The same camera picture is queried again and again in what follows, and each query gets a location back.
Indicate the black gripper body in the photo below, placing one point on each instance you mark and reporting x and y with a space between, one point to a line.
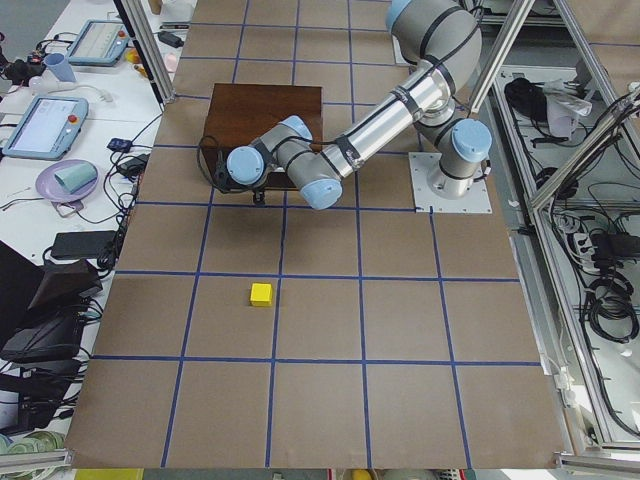
258 196

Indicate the dark wooden drawer box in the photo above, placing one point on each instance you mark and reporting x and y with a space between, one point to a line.
240 113

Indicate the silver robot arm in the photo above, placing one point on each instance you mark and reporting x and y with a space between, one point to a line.
443 41

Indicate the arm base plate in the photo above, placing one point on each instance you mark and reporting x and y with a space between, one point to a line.
435 192

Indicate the pink cup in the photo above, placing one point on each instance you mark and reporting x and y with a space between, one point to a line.
170 62

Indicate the black laptop stand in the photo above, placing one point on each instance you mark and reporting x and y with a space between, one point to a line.
44 311

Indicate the teal cup on plate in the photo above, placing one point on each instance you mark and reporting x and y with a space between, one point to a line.
75 176

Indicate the black power adapter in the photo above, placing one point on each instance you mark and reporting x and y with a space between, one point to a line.
81 245

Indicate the far teach pendant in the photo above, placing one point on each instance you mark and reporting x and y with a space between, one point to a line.
99 43

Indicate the teach pendant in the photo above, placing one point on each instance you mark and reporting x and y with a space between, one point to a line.
48 128
99 43

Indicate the near teach pendant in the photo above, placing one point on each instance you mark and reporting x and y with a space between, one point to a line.
48 128

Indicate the purple plate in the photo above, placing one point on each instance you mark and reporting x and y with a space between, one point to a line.
47 186

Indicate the yellow block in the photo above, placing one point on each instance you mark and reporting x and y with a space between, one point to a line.
261 294

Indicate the aluminium frame post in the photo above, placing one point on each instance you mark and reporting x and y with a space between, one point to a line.
136 23

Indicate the blue plastic cup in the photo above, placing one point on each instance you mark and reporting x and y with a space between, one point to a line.
58 64

